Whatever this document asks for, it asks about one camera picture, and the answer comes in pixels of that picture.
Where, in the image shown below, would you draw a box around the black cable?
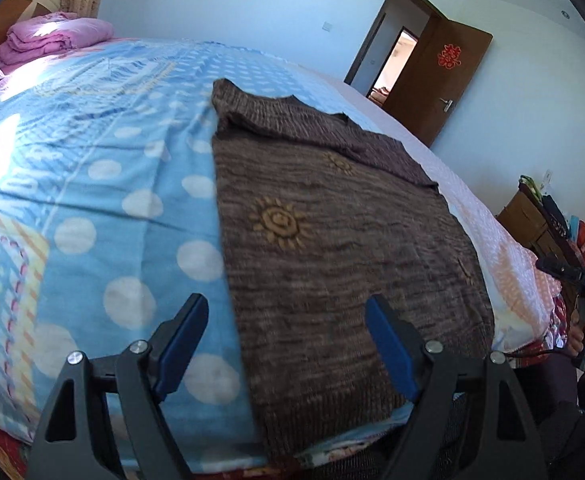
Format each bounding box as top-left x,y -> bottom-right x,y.
503,346 -> 574,362

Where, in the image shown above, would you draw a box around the pink folded blanket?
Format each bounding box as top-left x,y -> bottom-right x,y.
0,11 -> 114,66

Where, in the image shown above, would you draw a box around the green patterned packet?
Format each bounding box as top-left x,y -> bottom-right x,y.
519,175 -> 544,200

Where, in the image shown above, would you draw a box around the dark cloth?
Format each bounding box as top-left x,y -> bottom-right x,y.
541,195 -> 572,243

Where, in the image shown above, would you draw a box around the brown door frame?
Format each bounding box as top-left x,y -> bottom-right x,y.
343,0 -> 443,101

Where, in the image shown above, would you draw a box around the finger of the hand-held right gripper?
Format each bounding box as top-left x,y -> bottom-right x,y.
536,258 -> 585,282

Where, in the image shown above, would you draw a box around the person's dark pants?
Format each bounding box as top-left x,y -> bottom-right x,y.
515,350 -> 585,480

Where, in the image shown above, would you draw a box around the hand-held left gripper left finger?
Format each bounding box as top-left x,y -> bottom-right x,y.
26,293 -> 210,480

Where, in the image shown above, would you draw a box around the brown knitted sweater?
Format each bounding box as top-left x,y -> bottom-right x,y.
210,78 -> 495,466

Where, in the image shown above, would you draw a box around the blue and pink dotted bedsheet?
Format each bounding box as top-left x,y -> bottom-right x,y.
0,37 -> 565,471

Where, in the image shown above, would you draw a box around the red paper door decoration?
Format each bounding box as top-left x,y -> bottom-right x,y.
437,44 -> 462,67

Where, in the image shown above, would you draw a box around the brown wooden door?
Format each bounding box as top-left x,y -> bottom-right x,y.
382,14 -> 494,148

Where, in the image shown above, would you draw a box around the wooden cabinet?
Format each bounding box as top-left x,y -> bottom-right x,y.
496,182 -> 583,271

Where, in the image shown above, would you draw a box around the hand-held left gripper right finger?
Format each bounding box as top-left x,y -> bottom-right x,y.
365,294 -> 553,480

